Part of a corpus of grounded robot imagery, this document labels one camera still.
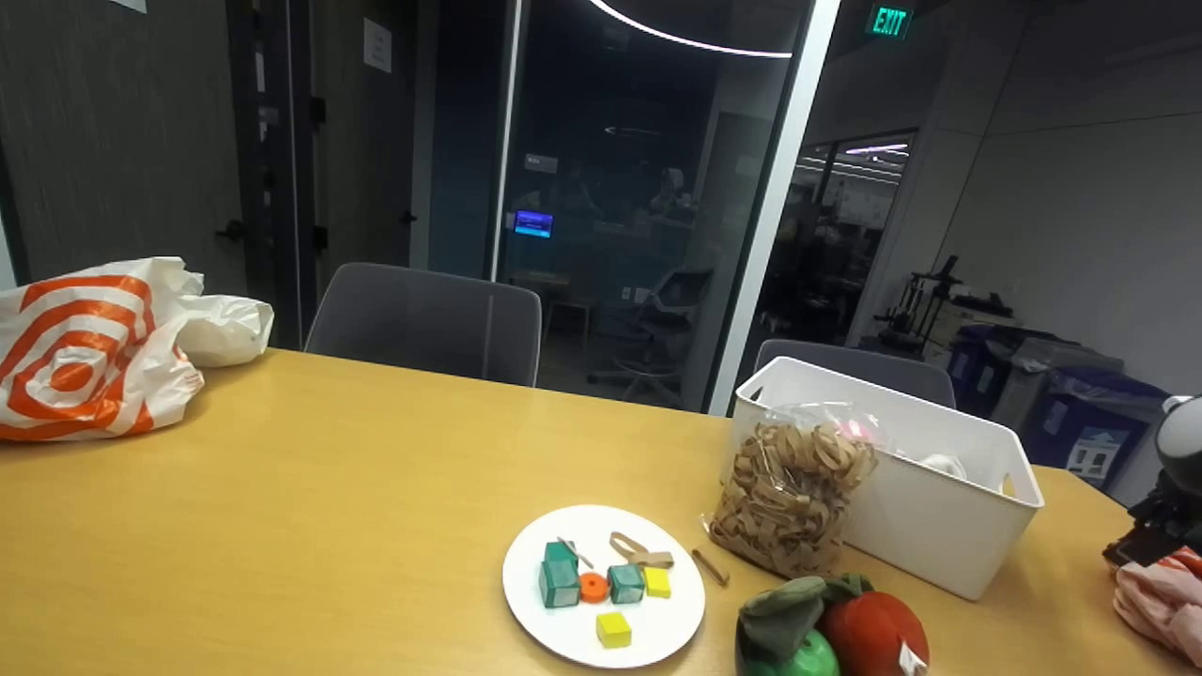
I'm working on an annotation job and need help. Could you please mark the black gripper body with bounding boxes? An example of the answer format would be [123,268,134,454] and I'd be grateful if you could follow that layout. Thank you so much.
[1101,472,1202,571]

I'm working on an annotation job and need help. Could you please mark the red plush fruit green leaves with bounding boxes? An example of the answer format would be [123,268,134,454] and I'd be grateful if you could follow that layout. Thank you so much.
[733,571,934,676]

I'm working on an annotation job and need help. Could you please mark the white plastic basket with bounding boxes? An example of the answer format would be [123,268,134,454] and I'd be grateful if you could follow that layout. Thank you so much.
[730,353,1053,607]

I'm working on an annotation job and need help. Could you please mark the small white item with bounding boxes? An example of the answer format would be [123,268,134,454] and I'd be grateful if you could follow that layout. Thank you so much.
[915,446,968,485]

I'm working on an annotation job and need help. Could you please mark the grey chair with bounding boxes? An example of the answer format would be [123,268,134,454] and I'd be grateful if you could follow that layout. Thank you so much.
[746,333,959,410]
[302,259,547,392]

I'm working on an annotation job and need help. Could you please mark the clear container of pretzels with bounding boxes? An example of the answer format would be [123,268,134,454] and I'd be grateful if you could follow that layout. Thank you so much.
[706,416,883,592]

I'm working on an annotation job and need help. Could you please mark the green apple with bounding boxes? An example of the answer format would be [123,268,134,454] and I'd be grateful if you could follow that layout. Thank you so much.
[746,629,847,676]

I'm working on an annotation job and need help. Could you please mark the small wooden stick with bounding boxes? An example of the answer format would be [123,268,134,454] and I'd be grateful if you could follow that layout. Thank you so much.
[686,545,733,590]

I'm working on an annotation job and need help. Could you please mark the thick white window pillar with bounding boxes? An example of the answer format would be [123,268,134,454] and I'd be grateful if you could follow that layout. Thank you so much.
[704,0,847,416]

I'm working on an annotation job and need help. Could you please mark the tan wooden piece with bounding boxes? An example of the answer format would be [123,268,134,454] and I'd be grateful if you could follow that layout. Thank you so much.
[604,526,681,574]

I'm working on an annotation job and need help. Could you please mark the small teal wooden block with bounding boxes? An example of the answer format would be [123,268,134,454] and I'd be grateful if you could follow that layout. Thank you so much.
[604,560,649,607]

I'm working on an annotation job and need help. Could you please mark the green exit sign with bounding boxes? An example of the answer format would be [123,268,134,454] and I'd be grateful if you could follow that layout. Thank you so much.
[865,0,914,43]

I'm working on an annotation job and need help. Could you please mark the orange round bead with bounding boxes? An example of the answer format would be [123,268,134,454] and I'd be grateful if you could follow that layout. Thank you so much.
[574,566,616,607]

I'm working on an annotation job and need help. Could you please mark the white round plate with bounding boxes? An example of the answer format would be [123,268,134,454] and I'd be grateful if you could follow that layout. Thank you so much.
[501,501,710,674]

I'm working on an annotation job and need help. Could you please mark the blue glowing screen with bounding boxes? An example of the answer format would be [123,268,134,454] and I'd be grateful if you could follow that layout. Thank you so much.
[507,207,556,243]

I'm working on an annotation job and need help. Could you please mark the white paper on door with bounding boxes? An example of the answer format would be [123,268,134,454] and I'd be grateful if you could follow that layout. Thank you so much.
[357,17,400,79]

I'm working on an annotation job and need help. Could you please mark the orange and white plastic bag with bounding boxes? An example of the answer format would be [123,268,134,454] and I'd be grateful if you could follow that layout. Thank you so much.
[0,251,278,446]

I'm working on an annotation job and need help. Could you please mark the black machine frame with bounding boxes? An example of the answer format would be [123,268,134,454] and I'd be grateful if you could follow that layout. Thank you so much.
[872,251,1019,357]

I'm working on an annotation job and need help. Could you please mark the ring ceiling light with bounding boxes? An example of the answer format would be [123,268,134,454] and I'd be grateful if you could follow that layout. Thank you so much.
[585,0,801,63]

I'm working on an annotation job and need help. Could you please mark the thin white window post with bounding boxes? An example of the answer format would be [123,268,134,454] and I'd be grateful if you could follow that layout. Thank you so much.
[480,0,530,285]

